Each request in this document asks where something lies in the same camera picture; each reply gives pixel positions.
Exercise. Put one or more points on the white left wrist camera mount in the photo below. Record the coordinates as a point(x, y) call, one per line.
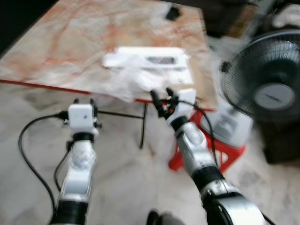
point(81, 115)

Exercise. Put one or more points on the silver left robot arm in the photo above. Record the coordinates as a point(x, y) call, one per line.
point(77, 164)

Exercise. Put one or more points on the dark wooden furniture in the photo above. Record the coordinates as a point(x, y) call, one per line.
point(225, 16)

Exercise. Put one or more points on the red plastic stool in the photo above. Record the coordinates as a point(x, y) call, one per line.
point(229, 154)

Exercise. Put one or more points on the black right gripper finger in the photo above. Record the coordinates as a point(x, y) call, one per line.
point(171, 93)
point(155, 97)

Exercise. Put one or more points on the white flat paper box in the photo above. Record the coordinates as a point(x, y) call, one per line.
point(154, 58)

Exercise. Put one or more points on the black fan with white base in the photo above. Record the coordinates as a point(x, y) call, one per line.
point(267, 70)

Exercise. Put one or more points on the marble top folding table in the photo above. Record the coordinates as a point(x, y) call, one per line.
point(70, 42)

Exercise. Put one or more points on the white cloth bundle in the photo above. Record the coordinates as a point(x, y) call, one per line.
point(287, 16)

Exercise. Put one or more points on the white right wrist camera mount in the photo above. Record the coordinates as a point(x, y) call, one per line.
point(186, 102)

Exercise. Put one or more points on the small black object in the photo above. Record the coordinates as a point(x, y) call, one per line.
point(172, 13)

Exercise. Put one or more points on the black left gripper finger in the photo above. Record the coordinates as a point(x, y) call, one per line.
point(93, 107)
point(75, 101)

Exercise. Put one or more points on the dark low box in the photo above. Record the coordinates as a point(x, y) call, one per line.
point(283, 140)

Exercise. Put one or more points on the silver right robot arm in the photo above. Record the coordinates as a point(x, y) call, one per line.
point(197, 154)

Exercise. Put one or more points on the clear crumpled plastic bag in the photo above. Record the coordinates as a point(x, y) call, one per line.
point(129, 79)

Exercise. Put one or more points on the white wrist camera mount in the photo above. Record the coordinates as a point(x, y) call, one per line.
point(81, 115)
point(186, 102)

